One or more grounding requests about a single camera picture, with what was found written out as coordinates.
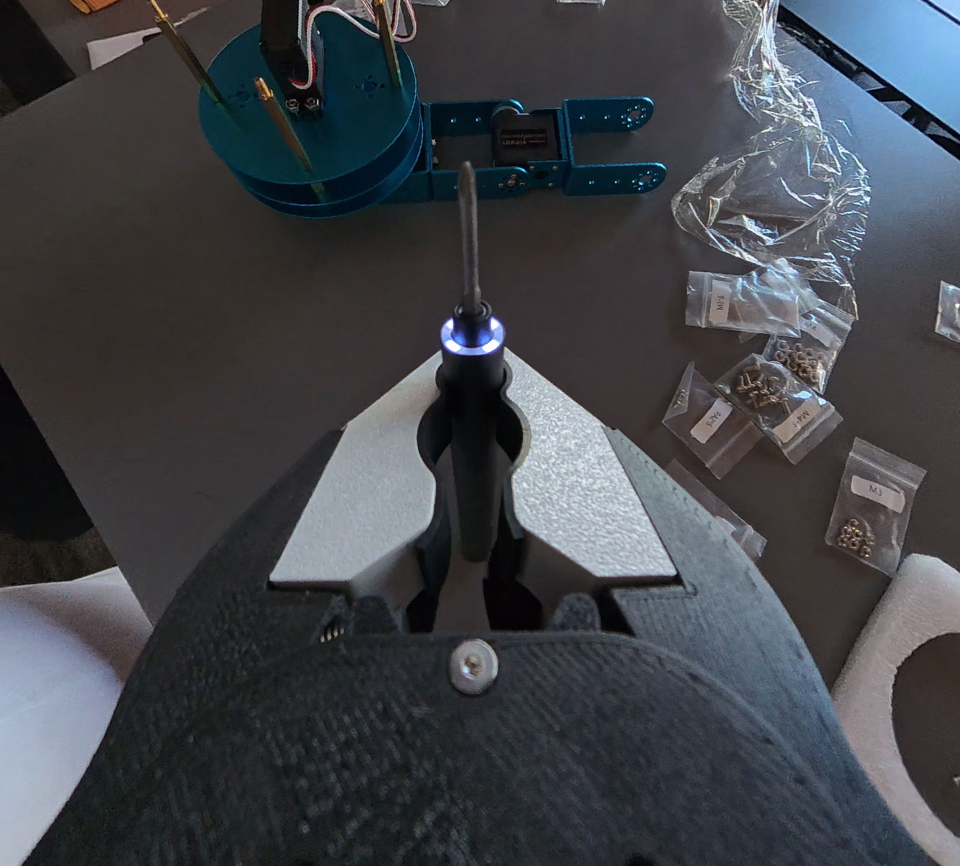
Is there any red white servo cable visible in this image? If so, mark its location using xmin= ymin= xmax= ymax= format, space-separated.
xmin=288 ymin=0 xmax=421 ymax=102

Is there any black laptop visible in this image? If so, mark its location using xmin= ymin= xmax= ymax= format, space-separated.
xmin=776 ymin=0 xmax=960 ymax=162

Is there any white paper sheet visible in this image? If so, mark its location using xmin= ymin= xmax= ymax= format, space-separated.
xmin=86 ymin=29 xmax=219 ymax=72

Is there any blue toy robot arm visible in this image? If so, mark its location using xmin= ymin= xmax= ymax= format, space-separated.
xmin=150 ymin=0 xmax=669 ymax=225

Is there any clear plastic wrap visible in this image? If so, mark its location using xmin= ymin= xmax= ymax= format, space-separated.
xmin=577 ymin=0 xmax=875 ymax=315

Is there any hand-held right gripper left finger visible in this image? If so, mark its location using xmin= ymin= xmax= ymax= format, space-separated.
xmin=267 ymin=350 xmax=459 ymax=634

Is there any white foam block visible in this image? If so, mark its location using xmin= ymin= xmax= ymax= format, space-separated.
xmin=831 ymin=553 xmax=960 ymax=866

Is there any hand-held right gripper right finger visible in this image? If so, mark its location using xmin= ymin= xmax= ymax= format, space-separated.
xmin=480 ymin=348 xmax=676 ymax=634

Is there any black electric screwdriver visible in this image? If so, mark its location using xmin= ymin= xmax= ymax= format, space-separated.
xmin=438 ymin=161 xmax=507 ymax=559

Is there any scattered cluster of screw bags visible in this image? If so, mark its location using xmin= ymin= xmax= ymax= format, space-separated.
xmin=662 ymin=271 xmax=960 ymax=578

